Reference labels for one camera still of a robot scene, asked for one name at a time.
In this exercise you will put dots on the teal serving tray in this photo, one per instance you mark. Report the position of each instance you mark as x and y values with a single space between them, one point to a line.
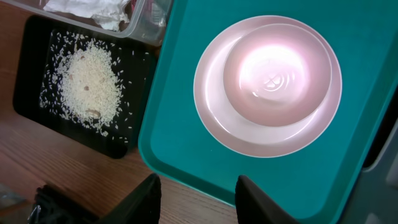
313 184

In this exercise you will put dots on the grey dishwasher rack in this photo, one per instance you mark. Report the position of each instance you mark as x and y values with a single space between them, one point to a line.
374 196

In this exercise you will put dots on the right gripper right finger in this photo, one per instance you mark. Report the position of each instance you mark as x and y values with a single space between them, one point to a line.
254 206

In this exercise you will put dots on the white rice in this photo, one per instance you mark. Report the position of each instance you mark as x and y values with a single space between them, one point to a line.
97 85

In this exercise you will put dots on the white napkin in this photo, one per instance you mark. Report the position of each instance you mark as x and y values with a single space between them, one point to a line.
106 13

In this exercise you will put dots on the white plate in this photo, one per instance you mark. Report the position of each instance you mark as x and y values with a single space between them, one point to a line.
234 131

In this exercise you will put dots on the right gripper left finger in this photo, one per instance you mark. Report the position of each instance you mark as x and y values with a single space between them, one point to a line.
141 206

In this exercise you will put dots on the pink bowl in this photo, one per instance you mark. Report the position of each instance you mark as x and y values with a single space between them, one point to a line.
277 75

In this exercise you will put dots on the black tray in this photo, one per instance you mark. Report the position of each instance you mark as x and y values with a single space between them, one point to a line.
37 94

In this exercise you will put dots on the clear plastic bin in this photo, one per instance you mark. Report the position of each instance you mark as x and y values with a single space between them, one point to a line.
142 20

